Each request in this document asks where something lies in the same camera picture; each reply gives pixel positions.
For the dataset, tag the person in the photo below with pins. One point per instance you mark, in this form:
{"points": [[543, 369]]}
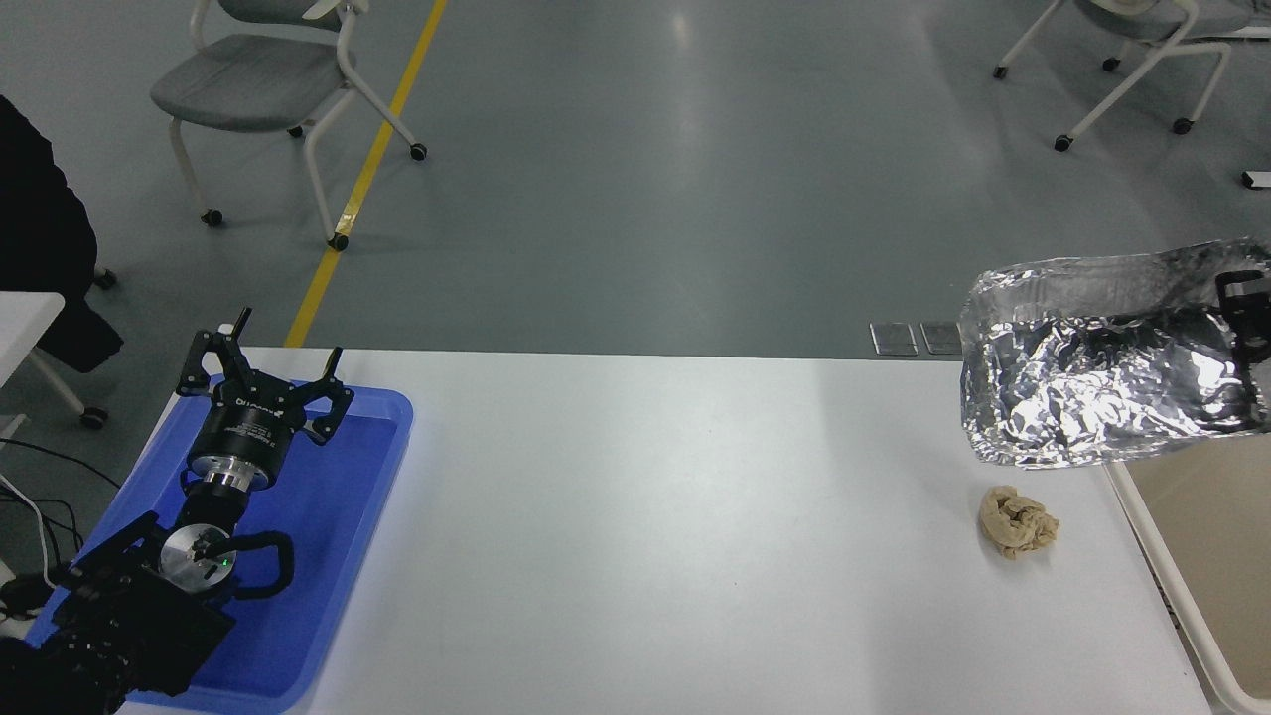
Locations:
{"points": [[40, 228]]}

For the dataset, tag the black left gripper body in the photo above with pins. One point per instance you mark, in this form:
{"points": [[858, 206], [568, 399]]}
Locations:
{"points": [[248, 427]]}

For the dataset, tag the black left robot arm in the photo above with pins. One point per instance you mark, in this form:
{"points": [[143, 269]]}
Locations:
{"points": [[139, 616]]}

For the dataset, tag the large pale plastic bin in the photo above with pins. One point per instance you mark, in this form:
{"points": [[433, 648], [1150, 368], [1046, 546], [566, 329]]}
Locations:
{"points": [[1211, 556]]}

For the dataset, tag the small white floor object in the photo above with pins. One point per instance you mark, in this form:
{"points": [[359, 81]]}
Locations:
{"points": [[1257, 180]]}

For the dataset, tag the crumpled tan paper ball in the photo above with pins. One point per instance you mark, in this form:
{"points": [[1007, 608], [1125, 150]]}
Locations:
{"points": [[1015, 522]]}

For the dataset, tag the metal floor outlet plate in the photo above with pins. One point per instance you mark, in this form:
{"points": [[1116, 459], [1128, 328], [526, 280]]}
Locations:
{"points": [[941, 338], [894, 339]]}

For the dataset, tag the blue plastic tray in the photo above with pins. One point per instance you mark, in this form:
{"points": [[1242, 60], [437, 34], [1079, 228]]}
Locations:
{"points": [[338, 536]]}

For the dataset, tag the crinkled silver foil tray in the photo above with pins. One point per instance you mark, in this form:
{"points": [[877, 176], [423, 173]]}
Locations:
{"points": [[1072, 377]]}

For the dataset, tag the grey seat white frame chair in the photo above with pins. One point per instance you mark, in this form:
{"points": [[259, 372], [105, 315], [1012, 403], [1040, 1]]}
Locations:
{"points": [[1142, 15], [248, 84]]}

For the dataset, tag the white chair leg with casters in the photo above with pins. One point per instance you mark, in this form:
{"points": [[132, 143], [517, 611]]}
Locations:
{"points": [[62, 385]]}

